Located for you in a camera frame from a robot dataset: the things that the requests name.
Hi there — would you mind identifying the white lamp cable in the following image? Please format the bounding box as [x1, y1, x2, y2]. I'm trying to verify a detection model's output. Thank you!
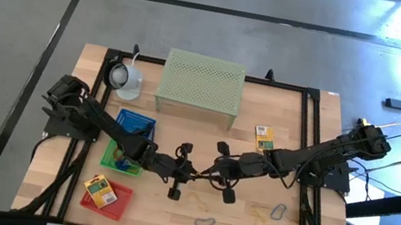
[130, 51, 142, 68]

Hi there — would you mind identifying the orange coil keychain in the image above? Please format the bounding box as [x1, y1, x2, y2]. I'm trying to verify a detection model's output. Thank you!
[111, 146, 127, 163]

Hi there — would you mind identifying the black aluminium table frame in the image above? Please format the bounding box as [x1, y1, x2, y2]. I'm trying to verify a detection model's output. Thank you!
[13, 35, 382, 225]

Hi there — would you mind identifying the light blue rubber band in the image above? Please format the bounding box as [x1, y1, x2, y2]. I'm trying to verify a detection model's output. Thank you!
[269, 201, 289, 223]

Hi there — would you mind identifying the blue coil keychain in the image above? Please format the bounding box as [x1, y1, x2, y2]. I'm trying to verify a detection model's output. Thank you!
[114, 157, 134, 172]

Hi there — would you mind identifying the large yellow crayon box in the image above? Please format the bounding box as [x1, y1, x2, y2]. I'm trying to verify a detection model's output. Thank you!
[79, 170, 122, 214]

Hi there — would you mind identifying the small yellow crayon box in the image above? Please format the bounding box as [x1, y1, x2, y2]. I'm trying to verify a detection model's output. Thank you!
[251, 123, 278, 156]

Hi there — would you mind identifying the blue plastic basket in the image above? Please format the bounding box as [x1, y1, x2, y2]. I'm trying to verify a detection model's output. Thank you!
[112, 107, 159, 142]

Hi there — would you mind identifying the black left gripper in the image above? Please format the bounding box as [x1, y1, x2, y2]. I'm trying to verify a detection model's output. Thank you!
[146, 136, 207, 205]

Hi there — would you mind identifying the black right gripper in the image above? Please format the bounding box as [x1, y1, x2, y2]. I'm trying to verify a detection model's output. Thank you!
[196, 138, 273, 211]

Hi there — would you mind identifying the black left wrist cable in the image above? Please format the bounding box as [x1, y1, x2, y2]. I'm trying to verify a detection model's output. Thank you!
[173, 143, 192, 165]

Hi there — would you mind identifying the green plastic basket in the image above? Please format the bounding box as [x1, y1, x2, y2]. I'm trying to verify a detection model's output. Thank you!
[98, 136, 149, 179]

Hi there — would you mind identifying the green perforated metal shelf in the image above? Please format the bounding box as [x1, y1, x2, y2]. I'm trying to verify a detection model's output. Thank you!
[151, 46, 249, 130]

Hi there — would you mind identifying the white desk lamp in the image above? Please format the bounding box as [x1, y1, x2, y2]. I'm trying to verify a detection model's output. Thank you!
[99, 57, 148, 104]

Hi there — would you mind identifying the red plastic basket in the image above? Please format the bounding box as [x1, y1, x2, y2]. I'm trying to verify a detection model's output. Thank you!
[77, 174, 136, 224]

